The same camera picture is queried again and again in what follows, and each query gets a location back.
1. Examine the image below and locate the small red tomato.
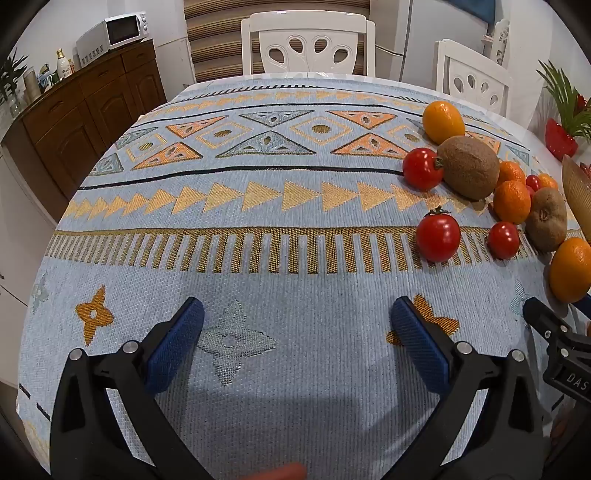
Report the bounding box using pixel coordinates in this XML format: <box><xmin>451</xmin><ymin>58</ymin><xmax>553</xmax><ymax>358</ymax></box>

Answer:
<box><xmin>488</xmin><ymin>222</ymin><xmax>521</xmax><ymax>260</ymax></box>

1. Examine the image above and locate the grey metal can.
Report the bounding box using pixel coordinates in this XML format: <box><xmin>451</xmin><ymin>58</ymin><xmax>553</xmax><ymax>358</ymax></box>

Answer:
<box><xmin>23</xmin><ymin>68</ymin><xmax>40</xmax><ymax>104</ymax></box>

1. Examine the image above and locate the white carved panel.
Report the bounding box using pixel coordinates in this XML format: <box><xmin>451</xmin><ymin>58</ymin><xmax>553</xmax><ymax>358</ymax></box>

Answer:
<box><xmin>489</xmin><ymin>18</ymin><xmax>511</xmax><ymax>70</ymax></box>

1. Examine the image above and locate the brown wooden sideboard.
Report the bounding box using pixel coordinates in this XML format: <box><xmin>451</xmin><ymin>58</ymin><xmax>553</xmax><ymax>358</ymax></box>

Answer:
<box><xmin>1</xmin><ymin>39</ymin><xmax>168</xmax><ymax>190</ymax></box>

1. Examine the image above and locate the brown striped window blind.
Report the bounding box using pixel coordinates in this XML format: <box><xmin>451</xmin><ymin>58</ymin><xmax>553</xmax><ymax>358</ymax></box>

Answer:
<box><xmin>184</xmin><ymin>0</ymin><xmax>372</xmax><ymax>84</ymax></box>

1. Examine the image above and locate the beige ribbed plate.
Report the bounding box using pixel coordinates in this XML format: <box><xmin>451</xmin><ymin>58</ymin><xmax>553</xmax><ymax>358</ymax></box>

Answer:
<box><xmin>561</xmin><ymin>154</ymin><xmax>591</xmax><ymax>241</ymax></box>

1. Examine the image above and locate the blue patterned table cloth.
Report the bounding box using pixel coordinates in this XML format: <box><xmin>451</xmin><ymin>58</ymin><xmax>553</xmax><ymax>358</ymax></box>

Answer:
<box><xmin>16</xmin><ymin>78</ymin><xmax>583</xmax><ymax>480</ymax></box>

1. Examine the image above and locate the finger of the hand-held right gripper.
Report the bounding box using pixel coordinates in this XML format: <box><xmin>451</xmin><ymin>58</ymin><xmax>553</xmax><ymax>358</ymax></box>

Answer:
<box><xmin>523</xmin><ymin>296</ymin><xmax>591</xmax><ymax>403</ymax></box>

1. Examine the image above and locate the large orange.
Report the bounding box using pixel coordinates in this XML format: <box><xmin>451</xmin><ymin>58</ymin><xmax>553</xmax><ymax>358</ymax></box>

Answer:
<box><xmin>422</xmin><ymin>100</ymin><xmax>466</xmax><ymax>145</ymax></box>
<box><xmin>549</xmin><ymin>237</ymin><xmax>591</xmax><ymax>304</ymax></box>

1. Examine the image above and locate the small brown kiwi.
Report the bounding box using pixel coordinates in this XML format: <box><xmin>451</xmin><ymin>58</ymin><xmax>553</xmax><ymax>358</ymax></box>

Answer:
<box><xmin>525</xmin><ymin>187</ymin><xmax>568</xmax><ymax>252</ymax></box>

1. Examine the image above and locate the green palm plant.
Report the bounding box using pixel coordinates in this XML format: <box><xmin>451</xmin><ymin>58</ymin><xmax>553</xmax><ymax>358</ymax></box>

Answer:
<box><xmin>536</xmin><ymin>60</ymin><xmax>591</xmax><ymax>139</ymax></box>

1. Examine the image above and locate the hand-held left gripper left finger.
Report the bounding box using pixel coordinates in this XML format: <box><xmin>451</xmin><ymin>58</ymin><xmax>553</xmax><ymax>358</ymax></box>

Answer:
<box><xmin>50</xmin><ymin>296</ymin><xmax>206</xmax><ymax>480</ymax></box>

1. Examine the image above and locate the white carved chair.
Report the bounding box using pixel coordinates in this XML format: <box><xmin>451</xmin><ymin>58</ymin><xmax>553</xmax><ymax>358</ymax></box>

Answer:
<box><xmin>241</xmin><ymin>11</ymin><xmax>376</xmax><ymax>77</ymax></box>
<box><xmin>434</xmin><ymin>39</ymin><xmax>514</xmax><ymax>118</ymax></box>

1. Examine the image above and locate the red plant pot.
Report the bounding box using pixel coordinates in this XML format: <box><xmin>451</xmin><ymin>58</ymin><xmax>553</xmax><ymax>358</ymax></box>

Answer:
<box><xmin>545</xmin><ymin>119</ymin><xmax>579</xmax><ymax>158</ymax></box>

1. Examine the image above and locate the large brown kiwi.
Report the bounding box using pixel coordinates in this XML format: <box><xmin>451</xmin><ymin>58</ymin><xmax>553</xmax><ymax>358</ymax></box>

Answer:
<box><xmin>436</xmin><ymin>136</ymin><xmax>501</xmax><ymax>200</ymax></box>

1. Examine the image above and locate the white microwave oven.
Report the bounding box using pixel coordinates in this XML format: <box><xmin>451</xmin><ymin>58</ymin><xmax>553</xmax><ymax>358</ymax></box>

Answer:
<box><xmin>76</xmin><ymin>13</ymin><xmax>151</xmax><ymax>69</ymax></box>

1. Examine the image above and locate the blue cushion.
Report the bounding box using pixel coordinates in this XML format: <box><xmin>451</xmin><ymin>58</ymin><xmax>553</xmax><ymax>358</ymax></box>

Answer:
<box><xmin>471</xmin><ymin>0</ymin><xmax>497</xmax><ymax>24</ymax></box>

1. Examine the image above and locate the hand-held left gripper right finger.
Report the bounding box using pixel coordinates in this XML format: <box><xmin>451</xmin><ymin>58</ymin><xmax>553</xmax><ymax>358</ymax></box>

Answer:
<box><xmin>389</xmin><ymin>295</ymin><xmax>552</xmax><ymax>480</ymax></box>

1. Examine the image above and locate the white bottle with gold cap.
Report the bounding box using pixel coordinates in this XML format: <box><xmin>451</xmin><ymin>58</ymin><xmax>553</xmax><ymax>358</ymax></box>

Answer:
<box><xmin>56</xmin><ymin>48</ymin><xmax>75</xmax><ymax>80</ymax></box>

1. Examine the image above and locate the green leafy plant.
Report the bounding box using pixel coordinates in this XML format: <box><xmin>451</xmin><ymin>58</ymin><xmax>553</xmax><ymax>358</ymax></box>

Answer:
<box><xmin>0</xmin><ymin>48</ymin><xmax>28</xmax><ymax>104</ymax></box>

